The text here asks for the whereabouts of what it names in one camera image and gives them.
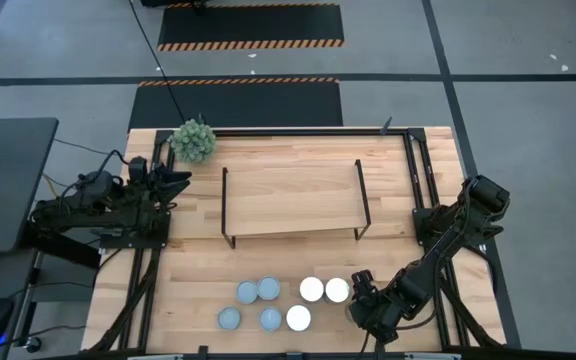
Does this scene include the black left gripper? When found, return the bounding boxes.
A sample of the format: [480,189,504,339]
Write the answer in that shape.
[140,163,193,204]

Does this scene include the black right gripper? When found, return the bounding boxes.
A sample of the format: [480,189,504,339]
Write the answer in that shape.
[350,269,403,345]

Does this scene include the tall peach print can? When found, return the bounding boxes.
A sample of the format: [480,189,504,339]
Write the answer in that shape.
[298,276,326,304]

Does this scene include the tall blue peas can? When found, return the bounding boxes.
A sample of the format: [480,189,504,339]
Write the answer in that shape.
[285,304,313,333]

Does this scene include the tomato print can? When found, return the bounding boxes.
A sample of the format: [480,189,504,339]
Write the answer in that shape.
[258,306,284,333]

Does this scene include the vegetable print can teal rim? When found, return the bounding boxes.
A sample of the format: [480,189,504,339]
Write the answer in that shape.
[256,275,282,302]

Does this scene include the short green peas can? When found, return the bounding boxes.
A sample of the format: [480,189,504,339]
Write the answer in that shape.
[235,279,260,305]

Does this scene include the short tin can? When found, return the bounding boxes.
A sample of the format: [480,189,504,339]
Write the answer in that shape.
[216,305,243,332]

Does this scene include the artificial green plant in pot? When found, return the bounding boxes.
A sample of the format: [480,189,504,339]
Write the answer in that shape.
[167,117,218,165]

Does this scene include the black mat orange hazard stripes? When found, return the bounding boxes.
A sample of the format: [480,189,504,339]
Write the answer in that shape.
[127,76,344,129]
[156,2,346,53]

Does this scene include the black desk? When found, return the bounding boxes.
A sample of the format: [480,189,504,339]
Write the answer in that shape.
[0,117,60,255]

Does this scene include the grey desk leg with caster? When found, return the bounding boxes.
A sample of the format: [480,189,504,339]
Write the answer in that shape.
[15,249,44,354]

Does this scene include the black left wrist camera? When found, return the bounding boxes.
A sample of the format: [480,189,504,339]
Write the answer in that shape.
[127,155,149,184]

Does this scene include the wooden shelf black metal frame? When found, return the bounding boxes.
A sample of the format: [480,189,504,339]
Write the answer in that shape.
[220,158,373,250]

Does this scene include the long black cable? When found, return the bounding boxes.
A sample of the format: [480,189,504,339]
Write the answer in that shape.
[127,0,188,124]

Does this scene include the black aluminium table frame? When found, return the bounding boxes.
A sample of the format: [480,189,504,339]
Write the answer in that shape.
[87,127,507,353]

